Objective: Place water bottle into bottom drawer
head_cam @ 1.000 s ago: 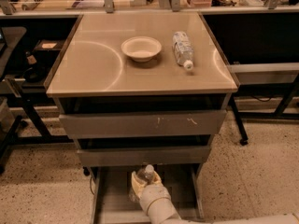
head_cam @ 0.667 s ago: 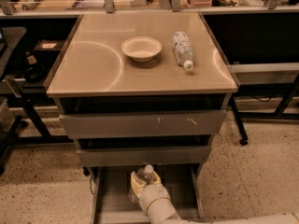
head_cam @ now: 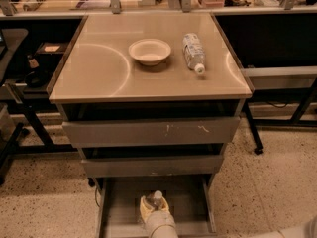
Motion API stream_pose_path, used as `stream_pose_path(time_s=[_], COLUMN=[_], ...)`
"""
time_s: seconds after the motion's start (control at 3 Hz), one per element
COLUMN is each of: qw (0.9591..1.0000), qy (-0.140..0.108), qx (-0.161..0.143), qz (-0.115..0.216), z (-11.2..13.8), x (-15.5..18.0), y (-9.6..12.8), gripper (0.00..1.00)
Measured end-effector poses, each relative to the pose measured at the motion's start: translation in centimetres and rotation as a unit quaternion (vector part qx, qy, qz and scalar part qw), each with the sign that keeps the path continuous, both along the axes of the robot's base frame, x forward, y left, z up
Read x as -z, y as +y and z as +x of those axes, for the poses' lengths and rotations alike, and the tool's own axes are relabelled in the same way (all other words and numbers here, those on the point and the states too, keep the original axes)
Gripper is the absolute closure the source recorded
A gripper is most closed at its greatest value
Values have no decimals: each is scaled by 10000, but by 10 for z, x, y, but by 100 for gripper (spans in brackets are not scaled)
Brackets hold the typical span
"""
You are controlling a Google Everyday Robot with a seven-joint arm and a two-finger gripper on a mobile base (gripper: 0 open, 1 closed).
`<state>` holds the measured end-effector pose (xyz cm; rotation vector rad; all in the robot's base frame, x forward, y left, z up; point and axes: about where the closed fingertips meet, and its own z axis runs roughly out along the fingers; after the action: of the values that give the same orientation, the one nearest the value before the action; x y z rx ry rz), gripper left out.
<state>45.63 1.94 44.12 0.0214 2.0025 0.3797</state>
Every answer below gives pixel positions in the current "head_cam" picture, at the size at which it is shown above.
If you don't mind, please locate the middle grey drawer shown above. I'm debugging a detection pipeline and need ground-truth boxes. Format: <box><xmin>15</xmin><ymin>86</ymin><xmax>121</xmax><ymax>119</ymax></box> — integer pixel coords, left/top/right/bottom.
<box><xmin>82</xmin><ymin>156</ymin><xmax>224</xmax><ymax>178</ymax></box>

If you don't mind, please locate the long workbench shelf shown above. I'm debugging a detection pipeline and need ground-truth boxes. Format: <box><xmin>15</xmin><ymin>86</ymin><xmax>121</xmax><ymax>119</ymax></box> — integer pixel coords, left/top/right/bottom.
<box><xmin>0</xmin><ymin>5</ymin><xmax>317</xmax><ymax>21</ymax></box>

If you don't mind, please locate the grey drawer cabinet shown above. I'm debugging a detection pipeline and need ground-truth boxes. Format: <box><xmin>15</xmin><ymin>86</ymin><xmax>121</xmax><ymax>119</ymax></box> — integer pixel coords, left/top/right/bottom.
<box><xmin>46</xmin><ymin>11</ymin><xmax>256</xmax><ymax>238</ymax></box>

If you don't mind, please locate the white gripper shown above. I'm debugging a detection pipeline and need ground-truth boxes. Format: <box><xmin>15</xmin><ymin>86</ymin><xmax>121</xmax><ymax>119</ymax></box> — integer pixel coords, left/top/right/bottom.
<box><xmin>140</xmin><ymin>196</ymin><xmax>175</xmax><ymax>231</ymax></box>

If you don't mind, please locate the open bottom grey drawer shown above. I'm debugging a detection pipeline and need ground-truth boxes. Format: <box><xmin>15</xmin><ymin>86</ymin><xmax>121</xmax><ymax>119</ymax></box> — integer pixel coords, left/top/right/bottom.
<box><xmin>96</xmin><ymin>176</ymin><xmax>216</xmax><ymax>238</ymax></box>

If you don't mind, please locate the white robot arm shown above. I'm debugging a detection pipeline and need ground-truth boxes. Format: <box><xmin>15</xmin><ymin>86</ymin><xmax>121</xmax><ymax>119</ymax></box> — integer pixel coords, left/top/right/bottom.
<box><xmin>139</xmin><ymin>194</ymin><xmax>317</xmax><ymax>238</ymax></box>

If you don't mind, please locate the clear water bottle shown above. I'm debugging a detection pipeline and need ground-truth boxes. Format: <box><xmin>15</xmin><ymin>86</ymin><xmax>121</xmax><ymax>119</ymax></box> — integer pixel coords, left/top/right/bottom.
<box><xmin>147</xmin><ymin>190</ymin><xmax>163</xmax><ymax>210</ymax></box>

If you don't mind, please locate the lying white-label water bottle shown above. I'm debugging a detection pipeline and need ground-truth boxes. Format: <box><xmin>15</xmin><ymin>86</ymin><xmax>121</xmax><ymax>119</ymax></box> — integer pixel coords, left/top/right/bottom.
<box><xmin>182</xmin><ymin>33</ymin><xmax>205</xmax><ymax>75</ymax></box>

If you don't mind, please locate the white paper bowl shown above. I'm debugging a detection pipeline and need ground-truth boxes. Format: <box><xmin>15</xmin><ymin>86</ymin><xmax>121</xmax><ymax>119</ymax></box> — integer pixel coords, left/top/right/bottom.
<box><xmin>129</xmin><ymin>39</ymin><xmax>171</xmax><ymax>66</ymax></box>

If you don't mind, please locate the top grey drawer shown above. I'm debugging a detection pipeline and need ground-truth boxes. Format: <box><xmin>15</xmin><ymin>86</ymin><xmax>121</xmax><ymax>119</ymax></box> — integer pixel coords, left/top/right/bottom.
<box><xmin>62</xmin><ymin>117</ymin><xmax>240</xmax><ymax>148</ymax></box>

